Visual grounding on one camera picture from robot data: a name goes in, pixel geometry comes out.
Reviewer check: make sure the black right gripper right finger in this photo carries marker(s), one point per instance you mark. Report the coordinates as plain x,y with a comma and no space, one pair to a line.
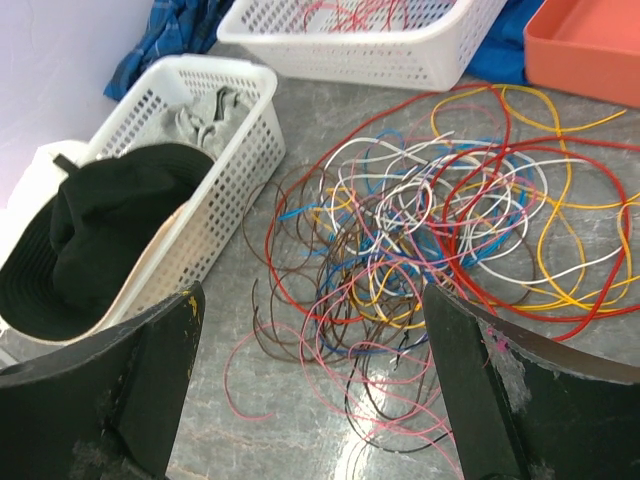
522,406

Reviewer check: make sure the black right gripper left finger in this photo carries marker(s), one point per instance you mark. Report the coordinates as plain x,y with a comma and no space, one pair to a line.
105,407

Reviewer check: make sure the black hat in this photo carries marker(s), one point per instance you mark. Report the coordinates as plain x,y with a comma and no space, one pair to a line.
73,258

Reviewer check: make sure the white cloth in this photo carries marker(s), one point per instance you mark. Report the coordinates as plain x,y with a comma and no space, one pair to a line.
41,179

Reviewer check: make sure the grey cloth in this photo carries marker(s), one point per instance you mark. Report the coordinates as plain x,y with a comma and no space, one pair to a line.
209,122

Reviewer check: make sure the small white plastic basket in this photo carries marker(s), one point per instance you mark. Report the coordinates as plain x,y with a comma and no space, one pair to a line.
186,246

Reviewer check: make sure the orange plastic tray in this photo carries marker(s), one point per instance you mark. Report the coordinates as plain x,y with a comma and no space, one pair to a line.
587,48

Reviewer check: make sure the large white plastic basket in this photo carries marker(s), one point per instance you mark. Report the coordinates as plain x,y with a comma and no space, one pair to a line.
420,45

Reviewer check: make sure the blue plaid cloth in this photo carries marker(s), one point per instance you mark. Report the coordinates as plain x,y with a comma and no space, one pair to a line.
173,27

